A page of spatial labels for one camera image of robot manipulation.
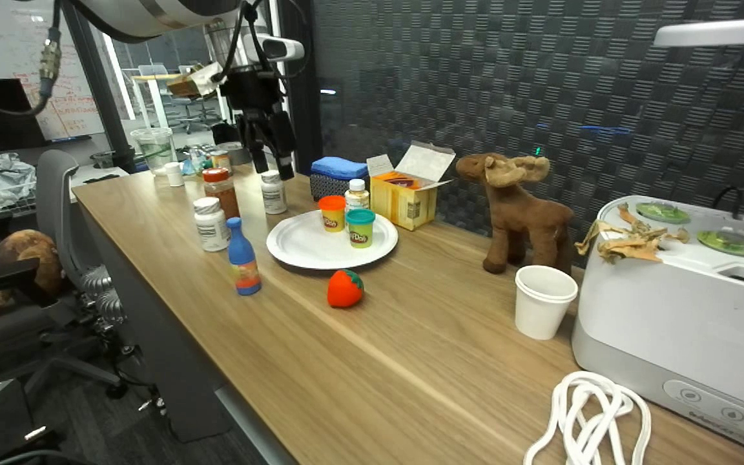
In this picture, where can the blue folded cloth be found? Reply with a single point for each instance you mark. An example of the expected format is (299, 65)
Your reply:
(339, 168)

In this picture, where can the orange lid play-doh can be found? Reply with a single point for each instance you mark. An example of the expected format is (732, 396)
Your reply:
(331, 213)

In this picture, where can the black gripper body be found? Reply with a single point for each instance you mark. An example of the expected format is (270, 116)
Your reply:
(263, 116)

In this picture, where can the white round plate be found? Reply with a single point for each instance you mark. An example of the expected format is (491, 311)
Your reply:
(301, 241)

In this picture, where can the orange lid spice jar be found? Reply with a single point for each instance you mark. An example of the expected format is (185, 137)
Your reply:
(219, 181)

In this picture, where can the black office chair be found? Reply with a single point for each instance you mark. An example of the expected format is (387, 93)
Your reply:
(47, 289)

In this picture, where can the white appliance machine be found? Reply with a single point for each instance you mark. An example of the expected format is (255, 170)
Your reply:
(676, 329)

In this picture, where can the small white green-label bottle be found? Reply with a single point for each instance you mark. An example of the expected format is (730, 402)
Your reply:
(358, 196)

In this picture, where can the blue toy bottle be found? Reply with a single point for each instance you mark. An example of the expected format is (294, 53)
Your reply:
(242, 260)

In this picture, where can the red strawberry plush toy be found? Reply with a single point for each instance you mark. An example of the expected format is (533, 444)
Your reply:
(345, 289)

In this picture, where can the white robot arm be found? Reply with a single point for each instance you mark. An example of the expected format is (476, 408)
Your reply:
(246, 65)

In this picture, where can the yellow open cardboard box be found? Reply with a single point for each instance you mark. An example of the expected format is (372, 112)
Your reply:
(406, 192)

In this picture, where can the brown moose plush toy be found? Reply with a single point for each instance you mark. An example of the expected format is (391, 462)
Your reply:
(524, 226)

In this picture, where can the white paper cup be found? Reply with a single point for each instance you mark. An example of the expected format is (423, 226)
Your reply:
(543, 297)

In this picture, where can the white pill bottle blue label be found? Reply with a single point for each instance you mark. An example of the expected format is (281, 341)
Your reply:
(211, 222)

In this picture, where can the dried brown leaves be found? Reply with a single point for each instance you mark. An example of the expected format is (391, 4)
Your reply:
(631, 239)

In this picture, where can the grey basket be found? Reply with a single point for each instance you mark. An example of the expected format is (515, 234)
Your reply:
(325, 186)

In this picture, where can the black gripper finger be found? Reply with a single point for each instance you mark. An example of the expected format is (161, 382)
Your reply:
(260, 155)
(285, 160)

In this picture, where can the teal lid play-doh can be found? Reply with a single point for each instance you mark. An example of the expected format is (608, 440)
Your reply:
(360, 227)

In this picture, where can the small white cup far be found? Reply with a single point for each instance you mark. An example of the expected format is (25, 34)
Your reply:
(175, 174)

